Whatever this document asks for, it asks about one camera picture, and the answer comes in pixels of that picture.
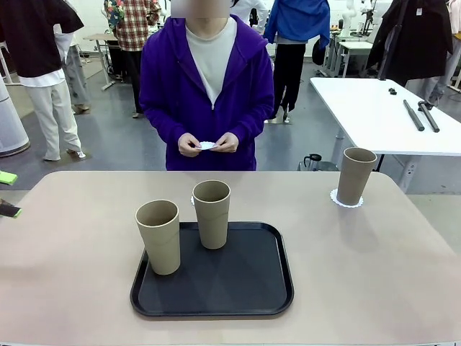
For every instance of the black plastic serving tray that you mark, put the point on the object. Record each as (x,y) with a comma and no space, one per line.
(234,274)

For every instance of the small black clip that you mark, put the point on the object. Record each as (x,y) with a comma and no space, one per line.
(392,91)

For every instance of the person in blue jacket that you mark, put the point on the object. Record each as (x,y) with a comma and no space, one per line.
(299,21)

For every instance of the black rod with clamp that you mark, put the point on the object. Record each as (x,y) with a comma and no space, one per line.
(429,117)

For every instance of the person's right forearm purple sleeve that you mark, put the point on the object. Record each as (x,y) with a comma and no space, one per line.
(160,115)

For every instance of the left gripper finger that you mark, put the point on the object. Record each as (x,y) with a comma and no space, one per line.
(9,209)
(7,177)

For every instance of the person in grey trousers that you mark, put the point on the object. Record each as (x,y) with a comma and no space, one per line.
(75,75)

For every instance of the person's left forearm purple sleeve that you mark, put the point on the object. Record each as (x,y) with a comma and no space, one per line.
(252,117)

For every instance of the wood top background table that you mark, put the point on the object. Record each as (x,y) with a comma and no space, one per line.
(102,37)

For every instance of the white side table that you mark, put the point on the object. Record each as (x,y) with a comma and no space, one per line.
(367,115)

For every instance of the person in plaid shirt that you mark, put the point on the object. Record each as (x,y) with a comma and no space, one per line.
(135,29)

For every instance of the person in white top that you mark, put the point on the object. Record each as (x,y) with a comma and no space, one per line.
(252,11)

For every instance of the white background desk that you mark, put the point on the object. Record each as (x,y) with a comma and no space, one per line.
(351,47)

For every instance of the plain black rod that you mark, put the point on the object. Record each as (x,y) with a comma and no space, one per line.
(414,115)

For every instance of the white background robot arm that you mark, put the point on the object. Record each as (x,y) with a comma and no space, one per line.
(347,18)

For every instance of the white cylindrical appliance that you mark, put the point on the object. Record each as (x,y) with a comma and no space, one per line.
(11,126)

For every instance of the person in black coat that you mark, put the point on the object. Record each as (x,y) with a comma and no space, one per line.
(414,43)

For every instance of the black lidded jug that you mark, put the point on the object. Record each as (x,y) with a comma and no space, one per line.
(315,162)

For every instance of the person in purple hoodie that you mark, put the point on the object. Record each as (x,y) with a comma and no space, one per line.
(173,90)

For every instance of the beige tall cup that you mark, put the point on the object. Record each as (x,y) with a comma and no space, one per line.
(162,245)
(213,227)
(354,180)

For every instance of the person's right hand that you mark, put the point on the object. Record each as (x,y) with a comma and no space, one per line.
(187,146)

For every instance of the person's left hand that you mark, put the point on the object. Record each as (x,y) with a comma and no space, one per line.
(228,142)

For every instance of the person in black shirt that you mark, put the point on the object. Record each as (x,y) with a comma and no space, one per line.
(32,43)

